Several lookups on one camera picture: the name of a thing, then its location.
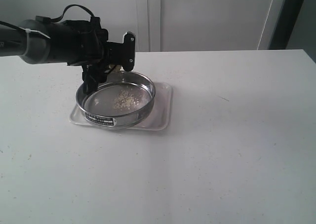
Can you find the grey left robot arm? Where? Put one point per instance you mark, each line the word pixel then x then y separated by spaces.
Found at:
pixel 29 41

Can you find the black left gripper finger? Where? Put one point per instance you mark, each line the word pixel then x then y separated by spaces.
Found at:
pixel 123 54
pixel 92 76

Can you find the stainless steel cup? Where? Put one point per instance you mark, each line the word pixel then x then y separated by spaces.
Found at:
pixel 115 68

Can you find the yellow and white grain mix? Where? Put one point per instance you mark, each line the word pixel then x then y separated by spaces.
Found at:
pixel 120 94

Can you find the white rectangular plastic tray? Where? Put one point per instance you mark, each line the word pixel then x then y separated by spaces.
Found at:
pixel 156 121

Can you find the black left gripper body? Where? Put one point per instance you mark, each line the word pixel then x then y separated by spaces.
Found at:
pixel 77 42

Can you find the round stainless steel sieve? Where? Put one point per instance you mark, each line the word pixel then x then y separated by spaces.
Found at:
pixel 117 121

